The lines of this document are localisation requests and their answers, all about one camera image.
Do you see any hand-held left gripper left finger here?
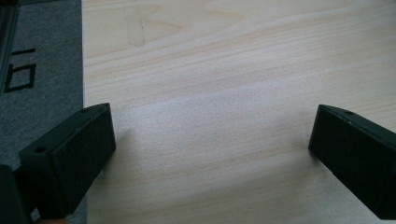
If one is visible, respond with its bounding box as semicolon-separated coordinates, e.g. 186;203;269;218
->
18;102;117;220

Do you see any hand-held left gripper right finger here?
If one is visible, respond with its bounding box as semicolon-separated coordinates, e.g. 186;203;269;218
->
307;104;396;220

